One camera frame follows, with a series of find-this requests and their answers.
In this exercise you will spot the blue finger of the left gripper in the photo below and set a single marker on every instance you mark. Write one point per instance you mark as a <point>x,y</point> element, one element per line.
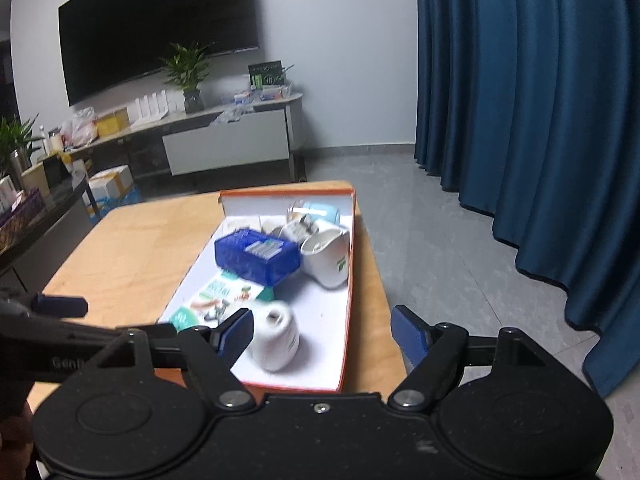
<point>59,306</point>

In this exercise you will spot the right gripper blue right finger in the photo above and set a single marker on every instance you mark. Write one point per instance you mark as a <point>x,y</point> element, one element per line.
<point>414,336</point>

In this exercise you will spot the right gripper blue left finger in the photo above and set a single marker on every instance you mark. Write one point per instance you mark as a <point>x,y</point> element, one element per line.
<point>232,337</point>

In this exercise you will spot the large white travel adapter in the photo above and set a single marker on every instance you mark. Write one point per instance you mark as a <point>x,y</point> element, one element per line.
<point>276,335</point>

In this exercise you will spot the green adhesive bandage box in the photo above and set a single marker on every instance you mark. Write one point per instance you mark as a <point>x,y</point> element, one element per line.
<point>214,301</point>

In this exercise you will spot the blue plastic case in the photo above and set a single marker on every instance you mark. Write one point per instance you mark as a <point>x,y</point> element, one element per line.
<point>257,257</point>

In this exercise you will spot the white round plug adapter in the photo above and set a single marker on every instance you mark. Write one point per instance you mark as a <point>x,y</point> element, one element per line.
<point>325,257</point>

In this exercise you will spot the light blue toothpick jar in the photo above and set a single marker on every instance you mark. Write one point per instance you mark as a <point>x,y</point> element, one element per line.
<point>313,210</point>

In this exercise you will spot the small white usb charger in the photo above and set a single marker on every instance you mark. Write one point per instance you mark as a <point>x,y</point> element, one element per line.
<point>270,227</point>

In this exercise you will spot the person's left hand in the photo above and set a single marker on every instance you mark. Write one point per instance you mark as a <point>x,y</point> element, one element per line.
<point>16,445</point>

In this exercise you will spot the light wooden table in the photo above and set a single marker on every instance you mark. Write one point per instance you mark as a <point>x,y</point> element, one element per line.
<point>141,262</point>

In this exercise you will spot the orange white shallow box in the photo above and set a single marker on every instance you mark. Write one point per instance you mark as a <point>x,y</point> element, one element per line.
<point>322,314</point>

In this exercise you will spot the round black side table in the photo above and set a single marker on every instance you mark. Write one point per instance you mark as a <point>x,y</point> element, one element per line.
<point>29,263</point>

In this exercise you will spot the purple patterned tray box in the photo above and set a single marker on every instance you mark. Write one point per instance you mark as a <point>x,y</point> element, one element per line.
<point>16,221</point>

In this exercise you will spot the beige paper cup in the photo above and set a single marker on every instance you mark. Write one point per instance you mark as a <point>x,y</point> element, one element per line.
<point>35,178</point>

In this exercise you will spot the white cardboard carton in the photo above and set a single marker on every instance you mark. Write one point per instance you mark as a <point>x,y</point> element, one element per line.
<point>111,183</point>

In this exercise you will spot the blue plastic bag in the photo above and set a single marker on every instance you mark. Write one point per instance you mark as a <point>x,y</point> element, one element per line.
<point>105,205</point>

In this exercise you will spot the steel thermos bottle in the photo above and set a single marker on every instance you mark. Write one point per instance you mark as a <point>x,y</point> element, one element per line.
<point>19,163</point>

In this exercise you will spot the potted plant beside table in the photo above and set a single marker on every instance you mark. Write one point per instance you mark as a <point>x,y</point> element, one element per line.
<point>16,135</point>

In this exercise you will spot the white plastic bag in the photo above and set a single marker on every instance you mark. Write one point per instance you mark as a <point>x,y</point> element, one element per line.
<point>80,129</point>

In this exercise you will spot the yellow cardboard box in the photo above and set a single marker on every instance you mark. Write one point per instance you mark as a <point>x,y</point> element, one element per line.
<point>112,123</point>

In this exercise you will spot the white tv console cabinet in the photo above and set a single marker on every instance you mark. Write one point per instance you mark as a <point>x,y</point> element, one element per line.
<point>224,136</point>

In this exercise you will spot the white wifi router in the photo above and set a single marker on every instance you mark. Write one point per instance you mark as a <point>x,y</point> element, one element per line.
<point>151,108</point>

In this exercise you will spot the black green product box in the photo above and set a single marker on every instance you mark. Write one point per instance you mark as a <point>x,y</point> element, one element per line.
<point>266,74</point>

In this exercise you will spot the potted green plant on console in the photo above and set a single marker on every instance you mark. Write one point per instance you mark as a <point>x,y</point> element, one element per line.
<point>186,68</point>

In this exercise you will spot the dark blue curtain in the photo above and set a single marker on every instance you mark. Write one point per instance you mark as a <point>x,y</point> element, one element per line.
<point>529,111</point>

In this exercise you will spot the wall mounted black television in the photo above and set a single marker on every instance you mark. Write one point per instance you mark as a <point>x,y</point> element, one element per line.
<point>107,42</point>

